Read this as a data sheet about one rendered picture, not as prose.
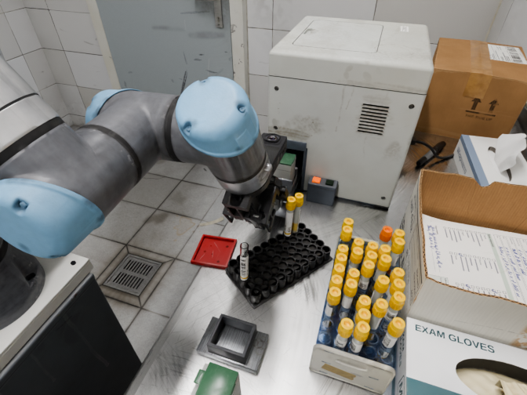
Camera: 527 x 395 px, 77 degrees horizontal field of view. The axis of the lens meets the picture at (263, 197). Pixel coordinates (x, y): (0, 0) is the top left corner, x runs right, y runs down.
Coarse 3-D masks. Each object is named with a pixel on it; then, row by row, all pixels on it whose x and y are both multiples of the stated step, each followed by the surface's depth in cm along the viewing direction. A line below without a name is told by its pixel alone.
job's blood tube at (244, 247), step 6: (240, 246) 49; (246, 246) 50; (240, 252) 50; (246, 252) 49; (240, 258) 51; (246, 258) 50; (240, 264) 52; (246, 264) 51; (240, 270) 53; (246, 270) 52; (240, 276) 54; (246, 276) 53
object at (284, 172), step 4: (280, 164) 66; (292, 164) 66; (280, 168) 66; (284, 168) 66; (288, 168) 65; (292, 168) 66; (276, 172) 67; (280, 172) 67; (284, 172) 67; (288, 172) 66; (292, 172) 68; (280, 176) 67; (284, 176) 67; (288, 176) 67; (292, 176) 69; (292, 180) 70
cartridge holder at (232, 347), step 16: (224, 320) 49; (240, 320) 48; (208, 336) 48; (224, 336) 48; (240, 336) 48; (256, 336) 48; (208, 352) 46; (224, 352) 44; (240, 352) 46; (256, 352) 46; (240, 368) 46; (256, 368) 45
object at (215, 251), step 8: (200, 240) 63; (208, 240) 64; (216, 240) 64; (224, 240) 64; (232, 240) 63; (200, 248) 62; (208, 248) 62; (216, 248) 62; (224, 248) 62; (232, 248) 61; (192, 256) 60; (200, 256) 61; (208, 256) 61; (216, 256) 61; (224, 256) 61; (200, 264) 59; (208, 264) 59; (216, 264) 59; (224, 264) 59
